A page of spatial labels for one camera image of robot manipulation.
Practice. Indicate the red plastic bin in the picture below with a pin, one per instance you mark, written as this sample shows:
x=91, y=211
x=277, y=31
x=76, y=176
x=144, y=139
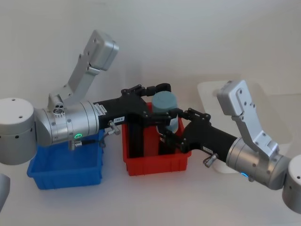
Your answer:
x=152, y=164

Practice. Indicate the bottle with teal cap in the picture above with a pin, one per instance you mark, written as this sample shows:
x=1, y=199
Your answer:
x=164, y=101

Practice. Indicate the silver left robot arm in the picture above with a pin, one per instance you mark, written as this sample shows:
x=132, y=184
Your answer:
x=70, y=122

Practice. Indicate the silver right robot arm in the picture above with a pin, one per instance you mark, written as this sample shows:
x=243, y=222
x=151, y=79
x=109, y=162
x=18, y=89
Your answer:
x=254, y=162

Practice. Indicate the white flat tray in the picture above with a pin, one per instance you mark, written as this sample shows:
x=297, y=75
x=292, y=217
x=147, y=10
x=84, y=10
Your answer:
x=277, y=122

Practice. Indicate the blue plastic bin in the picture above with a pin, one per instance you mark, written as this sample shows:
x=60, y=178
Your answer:
x=65, y=176

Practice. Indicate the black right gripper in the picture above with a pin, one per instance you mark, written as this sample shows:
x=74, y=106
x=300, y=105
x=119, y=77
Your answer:
x=207, y=136

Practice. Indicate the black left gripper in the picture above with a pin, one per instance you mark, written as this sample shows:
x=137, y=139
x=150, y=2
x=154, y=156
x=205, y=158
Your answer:
x=127, y=106

